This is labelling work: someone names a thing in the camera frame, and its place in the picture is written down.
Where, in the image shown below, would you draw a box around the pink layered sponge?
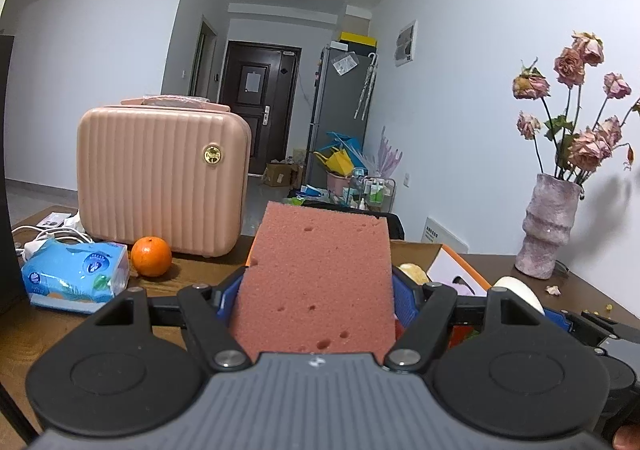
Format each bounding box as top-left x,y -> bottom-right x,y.
231,202 -> 396,360

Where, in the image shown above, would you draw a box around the grey refrigerator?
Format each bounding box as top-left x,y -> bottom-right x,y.
304,42 -> 376,187

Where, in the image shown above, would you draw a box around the orange fruit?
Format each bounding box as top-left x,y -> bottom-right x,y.
130,236 -> 172,278

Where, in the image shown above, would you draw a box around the white charger cable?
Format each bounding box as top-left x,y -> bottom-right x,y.
10,212 -> 94,261

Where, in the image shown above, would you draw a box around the blue wet wipes pack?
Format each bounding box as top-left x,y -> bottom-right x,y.
22,239 -> 129,315

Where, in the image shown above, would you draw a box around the red cardboard pumpkin box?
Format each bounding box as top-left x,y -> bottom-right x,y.
390,240 -> 490,340

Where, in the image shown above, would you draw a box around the purple feather decoration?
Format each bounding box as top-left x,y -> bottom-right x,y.
374,127 -> 404,178

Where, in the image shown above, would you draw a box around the white and yellow plush toy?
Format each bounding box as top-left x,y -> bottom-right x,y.
399,263 -> 431,285

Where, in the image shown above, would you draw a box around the cardboard box on floor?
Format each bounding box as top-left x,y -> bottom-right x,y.
262,162 -> 303,188

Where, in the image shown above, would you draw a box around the wire storage cart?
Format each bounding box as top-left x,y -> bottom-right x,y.
342,175 -> 396,213

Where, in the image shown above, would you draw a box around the pink ribbed suitcase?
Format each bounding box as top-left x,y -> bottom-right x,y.
76,95 -> 252,257

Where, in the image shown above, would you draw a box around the dried pink roses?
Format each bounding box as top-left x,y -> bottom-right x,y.
511,31 -> 639,187

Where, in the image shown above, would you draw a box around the fallen flower petal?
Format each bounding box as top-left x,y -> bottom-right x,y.
546,285 -> 562,296

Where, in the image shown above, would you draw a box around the dark entrance door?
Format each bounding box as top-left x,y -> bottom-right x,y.
219,41 -> 302,175

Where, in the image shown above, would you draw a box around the wall air vent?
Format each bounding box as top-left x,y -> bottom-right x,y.
394,20 -> 418,67

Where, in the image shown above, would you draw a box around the blue and yellow toy pile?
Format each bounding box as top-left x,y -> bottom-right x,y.
312,132 -> 368,177

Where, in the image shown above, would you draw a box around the purple textured vase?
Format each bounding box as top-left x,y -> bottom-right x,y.
514,174 -> 582,280

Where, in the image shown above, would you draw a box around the white cylinder sponge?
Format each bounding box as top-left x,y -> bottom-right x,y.
492,276 -> 544,316

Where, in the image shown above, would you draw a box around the yellow box on refrigerator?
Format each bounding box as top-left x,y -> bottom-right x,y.
340,31 -> 378,48

